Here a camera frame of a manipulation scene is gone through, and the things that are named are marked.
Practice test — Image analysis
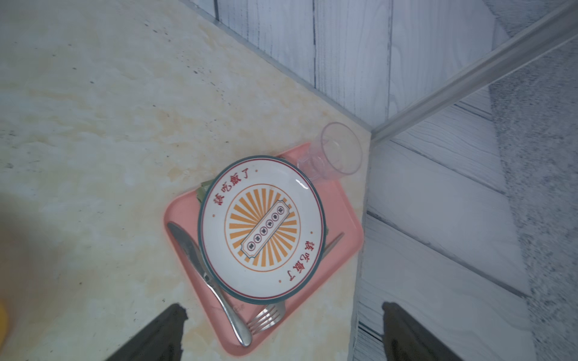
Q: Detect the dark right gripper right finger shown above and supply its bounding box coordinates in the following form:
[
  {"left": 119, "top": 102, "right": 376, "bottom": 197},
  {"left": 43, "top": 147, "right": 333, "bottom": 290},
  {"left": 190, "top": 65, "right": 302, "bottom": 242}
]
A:
[{"left": 382, "top": 302, "right": 461, "bottom": 361}]

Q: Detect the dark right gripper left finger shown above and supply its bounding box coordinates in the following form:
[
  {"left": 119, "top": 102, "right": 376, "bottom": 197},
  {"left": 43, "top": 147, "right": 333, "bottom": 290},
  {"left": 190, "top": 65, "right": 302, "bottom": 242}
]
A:
[{"left": 108, "top": 303, "right": 188, "bottom": 361}]

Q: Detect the yellow plastic storage box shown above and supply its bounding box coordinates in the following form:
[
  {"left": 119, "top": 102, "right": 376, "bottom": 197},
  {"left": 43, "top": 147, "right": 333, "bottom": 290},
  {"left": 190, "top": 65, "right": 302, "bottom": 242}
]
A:
[{"left": 0, "top": 302, "right": 9, "bottom": 348}]

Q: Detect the metal knife on tray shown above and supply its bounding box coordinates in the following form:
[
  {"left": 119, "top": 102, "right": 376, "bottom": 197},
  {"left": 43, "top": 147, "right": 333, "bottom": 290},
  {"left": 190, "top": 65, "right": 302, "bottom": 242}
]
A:
[{"left": 166, "top": 222, "right": 253, "bottom": 347}]

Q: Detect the metal fork on tray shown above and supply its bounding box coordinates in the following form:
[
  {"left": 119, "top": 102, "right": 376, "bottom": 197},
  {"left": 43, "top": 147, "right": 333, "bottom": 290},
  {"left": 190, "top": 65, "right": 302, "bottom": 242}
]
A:
[{"left": 248, "top": 232, "right": 346, "bottom": 335}]

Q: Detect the round printed white plate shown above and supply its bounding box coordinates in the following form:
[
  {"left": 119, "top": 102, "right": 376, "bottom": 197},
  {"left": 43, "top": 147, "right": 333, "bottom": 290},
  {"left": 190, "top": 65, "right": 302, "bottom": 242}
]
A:
[{"left": 198, "top": 156, "right": 328, "bottom": 305}]

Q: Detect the clear plastic cup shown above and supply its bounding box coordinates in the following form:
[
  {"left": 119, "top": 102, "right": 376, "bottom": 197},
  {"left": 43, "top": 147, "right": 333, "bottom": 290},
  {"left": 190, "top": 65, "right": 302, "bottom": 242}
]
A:
[{"left": 297, "top": 122, "right": 363, "bottom": 182}]

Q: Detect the aluminium corner post right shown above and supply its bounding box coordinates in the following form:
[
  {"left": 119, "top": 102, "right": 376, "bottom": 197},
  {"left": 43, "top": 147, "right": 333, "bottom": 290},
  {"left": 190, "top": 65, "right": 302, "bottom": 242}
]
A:
[{"left": 371, "top": 1, "right": 577, "bottom": 147}]

